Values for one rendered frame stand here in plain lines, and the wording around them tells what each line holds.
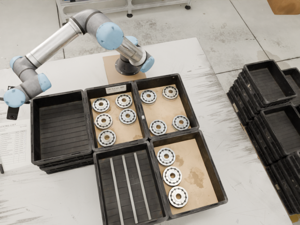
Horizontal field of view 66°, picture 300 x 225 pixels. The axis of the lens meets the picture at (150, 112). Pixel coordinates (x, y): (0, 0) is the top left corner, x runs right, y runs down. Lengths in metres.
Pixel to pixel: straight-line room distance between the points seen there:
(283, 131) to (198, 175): 1.11
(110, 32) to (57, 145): 0.70
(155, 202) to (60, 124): 0.70
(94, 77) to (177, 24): 1.79
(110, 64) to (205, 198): 1.07
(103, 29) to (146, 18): 2.24
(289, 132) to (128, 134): 1.43
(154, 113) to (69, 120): 0.51
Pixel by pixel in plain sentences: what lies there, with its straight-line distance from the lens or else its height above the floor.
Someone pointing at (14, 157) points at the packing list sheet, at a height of 0.70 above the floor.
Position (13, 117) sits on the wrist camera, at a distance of 1.29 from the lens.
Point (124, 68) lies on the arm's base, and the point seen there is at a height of 0.82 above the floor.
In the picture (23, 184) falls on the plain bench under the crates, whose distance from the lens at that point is 1.54.
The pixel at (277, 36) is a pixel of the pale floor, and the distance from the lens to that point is 3.62.
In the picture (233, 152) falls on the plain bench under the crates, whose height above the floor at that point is 0.70.
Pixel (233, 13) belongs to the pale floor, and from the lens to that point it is 3.68.
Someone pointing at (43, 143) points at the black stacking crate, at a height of 0.83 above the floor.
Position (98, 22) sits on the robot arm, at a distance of 1.12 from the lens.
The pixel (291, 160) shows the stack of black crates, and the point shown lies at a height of 0.49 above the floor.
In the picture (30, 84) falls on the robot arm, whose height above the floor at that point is 1.26.
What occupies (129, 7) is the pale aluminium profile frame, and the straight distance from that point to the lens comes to 3.24.
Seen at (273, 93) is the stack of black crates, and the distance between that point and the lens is 2.25.
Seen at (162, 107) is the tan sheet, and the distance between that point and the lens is 1.45.
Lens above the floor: 2.08
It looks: 61 degrees down
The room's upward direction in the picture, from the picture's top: 7 degrees clockwise
